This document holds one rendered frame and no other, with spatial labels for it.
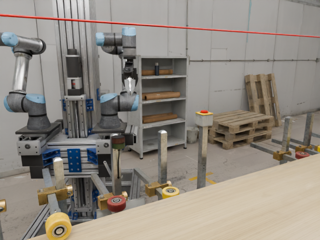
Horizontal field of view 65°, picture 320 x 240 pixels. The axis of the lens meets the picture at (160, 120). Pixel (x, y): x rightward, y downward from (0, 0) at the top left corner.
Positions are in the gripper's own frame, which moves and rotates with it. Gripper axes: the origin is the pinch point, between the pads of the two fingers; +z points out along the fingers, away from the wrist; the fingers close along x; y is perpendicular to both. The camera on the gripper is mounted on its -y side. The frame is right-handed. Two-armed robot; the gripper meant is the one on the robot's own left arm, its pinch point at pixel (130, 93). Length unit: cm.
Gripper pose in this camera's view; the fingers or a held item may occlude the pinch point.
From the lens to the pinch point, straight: 144.2
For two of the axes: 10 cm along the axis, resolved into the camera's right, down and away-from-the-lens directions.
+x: -10.0, 0.1, -0.5
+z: 0.0, 9.7, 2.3
